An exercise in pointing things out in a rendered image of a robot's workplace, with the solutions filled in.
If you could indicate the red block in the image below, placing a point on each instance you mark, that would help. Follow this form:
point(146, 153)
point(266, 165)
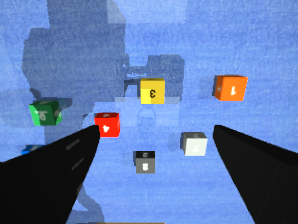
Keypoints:
point(109, 124)

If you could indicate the green block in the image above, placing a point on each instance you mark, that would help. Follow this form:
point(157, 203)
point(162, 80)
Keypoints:
point(46, 113)

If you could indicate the yellow block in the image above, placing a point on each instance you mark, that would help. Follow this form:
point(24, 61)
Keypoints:
point(152, 90)

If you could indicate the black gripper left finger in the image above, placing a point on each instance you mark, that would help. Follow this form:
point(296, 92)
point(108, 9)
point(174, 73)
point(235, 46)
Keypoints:
point(42, 185)

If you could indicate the blue block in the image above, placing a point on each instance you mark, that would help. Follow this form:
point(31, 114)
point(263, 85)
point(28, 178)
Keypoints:
point(31, 147)

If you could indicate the orange block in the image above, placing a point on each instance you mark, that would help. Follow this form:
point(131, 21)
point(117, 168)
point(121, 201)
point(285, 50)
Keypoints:
point(231, 87)

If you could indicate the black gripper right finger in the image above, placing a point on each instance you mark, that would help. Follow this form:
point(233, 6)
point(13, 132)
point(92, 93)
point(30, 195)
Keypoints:
point(265, 175)

